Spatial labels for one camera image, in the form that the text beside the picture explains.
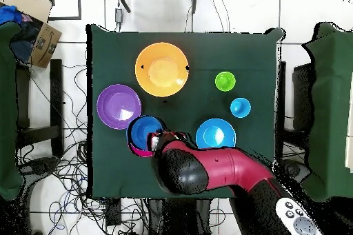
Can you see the dark blue small bowl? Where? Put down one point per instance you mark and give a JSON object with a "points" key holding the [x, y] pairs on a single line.
{"points": [[142, 133]]}

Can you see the pink-red small bowl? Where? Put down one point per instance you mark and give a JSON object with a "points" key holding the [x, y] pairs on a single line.
{"points": [[140, 152]]}

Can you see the light blue bowl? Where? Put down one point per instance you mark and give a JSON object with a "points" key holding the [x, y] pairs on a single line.
{"points": [[215, 133]]}

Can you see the light blue cup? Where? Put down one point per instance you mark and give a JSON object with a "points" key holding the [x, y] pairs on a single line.
{"points": [[240, 107]]}

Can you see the light green cup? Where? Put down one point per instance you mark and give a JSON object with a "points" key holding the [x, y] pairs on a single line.
{"points": [[225, 81]]}

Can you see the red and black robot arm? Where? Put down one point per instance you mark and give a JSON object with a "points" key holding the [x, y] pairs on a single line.
{"points": [[220, 166]]}

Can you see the purple bowl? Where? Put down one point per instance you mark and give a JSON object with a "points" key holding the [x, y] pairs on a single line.
{"points": [[118, 106]]}

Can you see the large orange bowl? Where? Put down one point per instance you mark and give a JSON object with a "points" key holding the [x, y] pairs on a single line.
{"points": [[161, 71]]}

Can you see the black floor box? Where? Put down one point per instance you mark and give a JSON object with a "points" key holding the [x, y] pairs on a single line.
{"points": [[113, 212]]}

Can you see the dark green tablecloth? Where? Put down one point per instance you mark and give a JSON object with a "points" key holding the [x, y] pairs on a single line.
{"points": [[115, 53]]}

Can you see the grey power adapter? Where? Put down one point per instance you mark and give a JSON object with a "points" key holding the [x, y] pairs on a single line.
{"points": [[118, 15]]}

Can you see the black tripod leg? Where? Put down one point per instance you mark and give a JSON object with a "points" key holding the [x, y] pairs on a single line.
{"points": [[124, 3], [194, 0]]}

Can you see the cardboard box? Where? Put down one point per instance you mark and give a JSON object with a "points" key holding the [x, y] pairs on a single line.
{"points": [[47, 44]]}

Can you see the green cloth covered table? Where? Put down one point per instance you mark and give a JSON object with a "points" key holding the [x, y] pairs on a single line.
{"points": [[8, 108], [331, 108]]}

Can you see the blue cloth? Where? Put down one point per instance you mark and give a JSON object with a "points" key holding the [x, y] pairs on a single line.
{"points": [[9, 14]]}

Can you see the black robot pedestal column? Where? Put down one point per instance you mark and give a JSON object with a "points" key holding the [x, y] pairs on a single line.
{"points": [[179, 215]]}

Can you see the black stool frame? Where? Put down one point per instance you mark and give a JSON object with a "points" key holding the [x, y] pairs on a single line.
{"points": [[56, 94]]}

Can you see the black pedestal base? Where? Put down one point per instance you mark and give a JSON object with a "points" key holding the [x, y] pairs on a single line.
{"points": [[299, 170], [41, 166]]}

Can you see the thin black frame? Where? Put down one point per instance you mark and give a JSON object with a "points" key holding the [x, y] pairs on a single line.
{"points": [[79, 3]]}

